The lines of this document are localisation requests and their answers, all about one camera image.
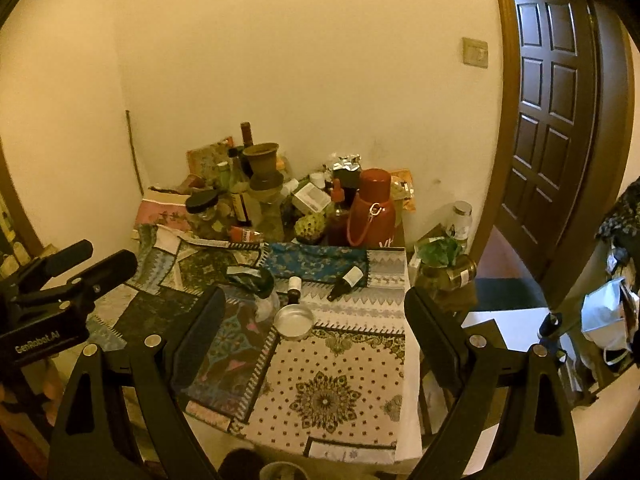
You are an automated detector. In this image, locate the dark dropper bottle white label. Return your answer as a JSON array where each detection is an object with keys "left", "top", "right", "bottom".
[{"left": 326, "top": 266, "right": 364, "bottom": 302}]

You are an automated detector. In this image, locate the small dark bottle white cap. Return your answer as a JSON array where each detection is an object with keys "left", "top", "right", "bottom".
[{"left": 286, "top": 276, "right": 303, "bottom": 304}]

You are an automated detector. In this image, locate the white trash bowl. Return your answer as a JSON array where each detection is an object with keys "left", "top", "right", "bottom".
[{"left": 259, "top": 462, "right": 309, "bottom": 480}]

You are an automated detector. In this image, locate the white plastic bag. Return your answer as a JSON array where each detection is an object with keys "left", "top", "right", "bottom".
[{"left": 580, "top": 278, "right": 639, "bottom": 366}]

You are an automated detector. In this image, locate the pink patterned box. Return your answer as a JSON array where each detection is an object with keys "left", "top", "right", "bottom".
[{"left": 134, "top": 188, "right": 191, "bottom": 232}]

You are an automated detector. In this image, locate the potted green plant jar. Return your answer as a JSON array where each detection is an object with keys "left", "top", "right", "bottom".
[{"left": 413, "top": 235, "right": 477, "bottom": 292}]

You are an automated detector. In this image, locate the black lid glass jar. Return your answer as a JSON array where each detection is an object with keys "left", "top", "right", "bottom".
[{"left": 186, "top": 190, "right": 222, "bottom": 240}]

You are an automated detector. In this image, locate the patchwork patterned tablecloth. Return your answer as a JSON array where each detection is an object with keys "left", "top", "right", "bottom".
[{"left": 88, "top": 226, "right": 421, "bottom": 465}]

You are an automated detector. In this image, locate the glass jar white lid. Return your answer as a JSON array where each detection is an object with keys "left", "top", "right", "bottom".
[{"left": 446, "top": 200, "right": 473, "bottom": 252}]

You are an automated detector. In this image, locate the red patterned small can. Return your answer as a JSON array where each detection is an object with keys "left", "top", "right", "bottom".
[{"left": 229, "top": 226, "right": 264, "bottom": 243}]

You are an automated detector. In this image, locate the pile of dark clothes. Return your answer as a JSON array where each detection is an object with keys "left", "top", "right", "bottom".
[{"left": 596, "top": 178, "right": 640, "bottom": 264}]

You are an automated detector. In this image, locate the decorated orange picture board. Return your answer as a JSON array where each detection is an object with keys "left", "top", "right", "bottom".
[{"left": 186, "top": 136, "right": 235, "bottom": 182}]

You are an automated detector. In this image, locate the clear liquor bottle yellow label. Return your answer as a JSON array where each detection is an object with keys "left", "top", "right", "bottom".
[{"left": 228, "top": 148, "right": 252, "bottom": 226}]

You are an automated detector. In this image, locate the red thermos jug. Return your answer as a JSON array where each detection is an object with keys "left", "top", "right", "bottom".
[{"left": 346, "top": 168, "right": 396, "bottom": 249}]

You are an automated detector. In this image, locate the large clear glass jar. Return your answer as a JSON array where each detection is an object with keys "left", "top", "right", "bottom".
[{"left": 250, "top": 186, "right": 284, "bottom": 242}]

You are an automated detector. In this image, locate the red cap sauce bottle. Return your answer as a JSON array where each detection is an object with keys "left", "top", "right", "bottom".
[{"left": 326, "top": 179, "right": 349, "bottom": 247}]

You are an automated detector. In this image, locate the green custard apple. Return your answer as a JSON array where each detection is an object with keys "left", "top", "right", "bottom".
[{"left": 294, "top": 214, "right": 326, "bottom": 245}]

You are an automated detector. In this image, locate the brown clay vase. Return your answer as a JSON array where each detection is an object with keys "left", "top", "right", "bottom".
[{"left": 243, "top": 143, "right": 283, "bottom": 191}]

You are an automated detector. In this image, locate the dark wine bottle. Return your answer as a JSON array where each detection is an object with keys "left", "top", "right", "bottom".
[{"left": 240, "top": 122, "right": 254, "bottom": 148}]

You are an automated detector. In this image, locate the white labelled small box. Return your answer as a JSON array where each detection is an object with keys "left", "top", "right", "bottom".
[{"left": 292, "top": 182, "right": 331, "bottom": 214}]

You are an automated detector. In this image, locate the dark wooden panel door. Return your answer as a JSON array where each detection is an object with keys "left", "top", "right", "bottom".
[{"left": 496, "top": 0, "right": 598, "bottom": 278}]

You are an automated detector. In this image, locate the thin stick against wall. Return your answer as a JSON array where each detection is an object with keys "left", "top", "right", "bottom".
[{"left": 125, "top": 110, "right": 145, "bottom": 196}]

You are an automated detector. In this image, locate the wall light switch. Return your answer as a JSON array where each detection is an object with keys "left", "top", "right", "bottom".
[{"left": 462, "top": 37, "right": 489, "bottom": 68}]

